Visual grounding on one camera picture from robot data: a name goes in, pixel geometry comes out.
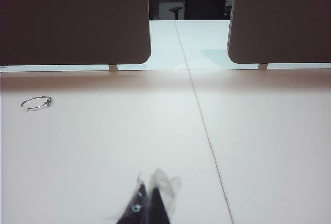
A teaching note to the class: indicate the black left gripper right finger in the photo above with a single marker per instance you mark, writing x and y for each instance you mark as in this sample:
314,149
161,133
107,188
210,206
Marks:
159,206

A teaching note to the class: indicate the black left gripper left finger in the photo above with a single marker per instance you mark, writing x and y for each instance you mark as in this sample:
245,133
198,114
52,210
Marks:
135,206

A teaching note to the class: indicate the brown desk partition panel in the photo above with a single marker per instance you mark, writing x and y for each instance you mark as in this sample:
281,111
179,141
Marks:
72,19
282,19

